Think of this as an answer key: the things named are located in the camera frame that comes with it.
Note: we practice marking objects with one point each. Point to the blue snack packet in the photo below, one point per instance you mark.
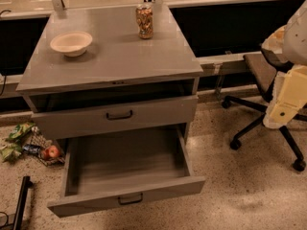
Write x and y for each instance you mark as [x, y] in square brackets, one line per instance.
[32, 149]

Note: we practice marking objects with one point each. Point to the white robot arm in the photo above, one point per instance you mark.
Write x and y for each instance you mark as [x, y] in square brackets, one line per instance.
[294, 46]

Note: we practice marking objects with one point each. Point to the grey middle drawer front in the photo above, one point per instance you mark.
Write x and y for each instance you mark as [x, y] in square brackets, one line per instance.
[89, 121]

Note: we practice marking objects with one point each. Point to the orange patterned drink can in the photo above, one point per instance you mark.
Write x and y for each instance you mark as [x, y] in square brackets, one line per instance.
[144, 20]

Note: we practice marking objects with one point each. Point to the black drawer handle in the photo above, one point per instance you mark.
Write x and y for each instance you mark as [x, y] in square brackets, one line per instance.
[130, 199]
[121, 116]

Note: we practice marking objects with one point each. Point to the black bottom drawer handle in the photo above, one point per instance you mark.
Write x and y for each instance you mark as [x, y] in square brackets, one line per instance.
[130, 199]

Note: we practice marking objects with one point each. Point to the white paper bowl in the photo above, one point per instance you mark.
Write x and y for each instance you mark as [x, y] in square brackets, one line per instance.
[72, 44]

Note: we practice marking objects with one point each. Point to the wire mesh basket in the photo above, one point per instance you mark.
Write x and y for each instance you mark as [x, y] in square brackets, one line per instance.
[37, 138]

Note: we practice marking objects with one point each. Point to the green chip bag upper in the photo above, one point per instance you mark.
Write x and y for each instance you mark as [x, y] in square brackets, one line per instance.
[20, 131]

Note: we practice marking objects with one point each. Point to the black office chair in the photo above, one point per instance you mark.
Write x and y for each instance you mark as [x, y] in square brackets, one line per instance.
[264, 68]

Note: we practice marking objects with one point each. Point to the red apple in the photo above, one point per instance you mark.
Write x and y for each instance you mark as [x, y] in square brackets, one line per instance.
[51, 152]

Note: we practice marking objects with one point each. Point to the black metal stand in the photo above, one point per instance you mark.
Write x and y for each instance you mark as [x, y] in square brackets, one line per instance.
[14, 221]

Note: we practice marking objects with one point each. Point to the green chip bag lower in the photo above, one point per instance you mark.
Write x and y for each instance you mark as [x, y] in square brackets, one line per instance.
[10, 153]

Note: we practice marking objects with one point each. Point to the grey metal post left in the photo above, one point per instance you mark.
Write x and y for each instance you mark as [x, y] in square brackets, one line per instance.
[59, 7]

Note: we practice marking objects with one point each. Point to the green chip bag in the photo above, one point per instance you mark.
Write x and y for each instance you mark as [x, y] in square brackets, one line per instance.
[10, 153]
[20, 131]

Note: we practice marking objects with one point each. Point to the black middle drawer handle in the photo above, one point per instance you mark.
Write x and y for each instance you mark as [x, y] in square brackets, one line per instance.
[121, 116]

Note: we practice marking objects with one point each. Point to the grey drawer cabinet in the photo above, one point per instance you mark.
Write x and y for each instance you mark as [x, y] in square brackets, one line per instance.
[118, 67]

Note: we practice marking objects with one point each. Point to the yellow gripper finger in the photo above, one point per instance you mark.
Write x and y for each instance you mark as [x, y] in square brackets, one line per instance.
[289, 95]

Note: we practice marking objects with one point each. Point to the open grey bottom drawer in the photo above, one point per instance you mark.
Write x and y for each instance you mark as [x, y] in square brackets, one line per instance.
[100, 168]

